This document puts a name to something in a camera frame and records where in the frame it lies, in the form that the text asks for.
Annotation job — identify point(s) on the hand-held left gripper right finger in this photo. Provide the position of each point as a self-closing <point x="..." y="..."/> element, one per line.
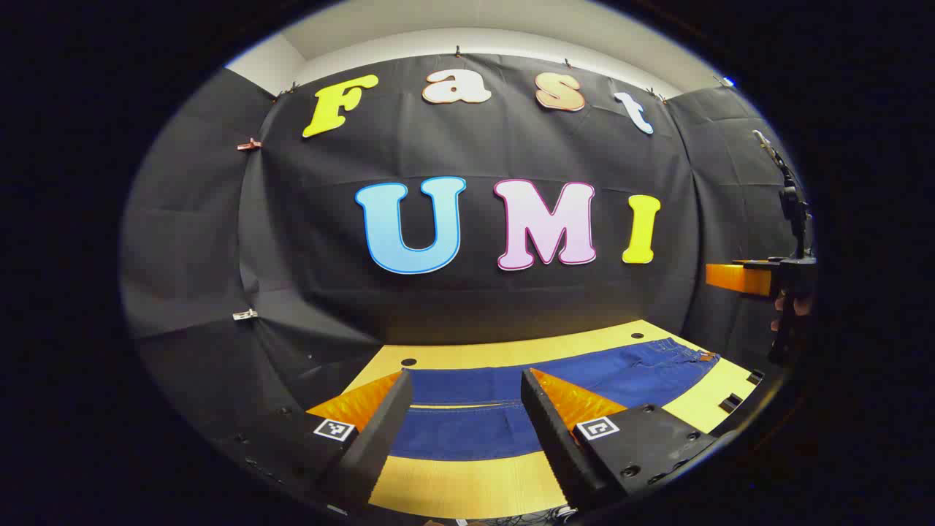
<point x="548" y="431"/>

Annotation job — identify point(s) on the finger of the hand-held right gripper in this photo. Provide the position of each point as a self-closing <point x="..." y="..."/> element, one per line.
<point x="730" y="279"/>

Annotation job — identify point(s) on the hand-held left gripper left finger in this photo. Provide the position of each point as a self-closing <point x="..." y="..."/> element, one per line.
<point x="380" y="438"/>

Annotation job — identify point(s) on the blue denim jeans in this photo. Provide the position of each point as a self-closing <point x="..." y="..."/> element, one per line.
<point x="475" y="431"/>

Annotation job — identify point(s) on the black backdrop cloth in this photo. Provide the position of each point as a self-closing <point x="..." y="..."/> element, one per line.
<point x="438" y="307"/>

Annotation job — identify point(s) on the white cloth clip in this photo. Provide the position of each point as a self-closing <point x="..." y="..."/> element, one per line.
<point x="245" y="315"/>

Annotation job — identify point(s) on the red cloth clip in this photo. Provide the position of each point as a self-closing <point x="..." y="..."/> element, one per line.
<point x="248" y="145"/>

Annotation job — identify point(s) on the black desk edge bracket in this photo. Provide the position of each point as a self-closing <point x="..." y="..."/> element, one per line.
<point x="730" y="402"/>
<point x="754" y="377"/>

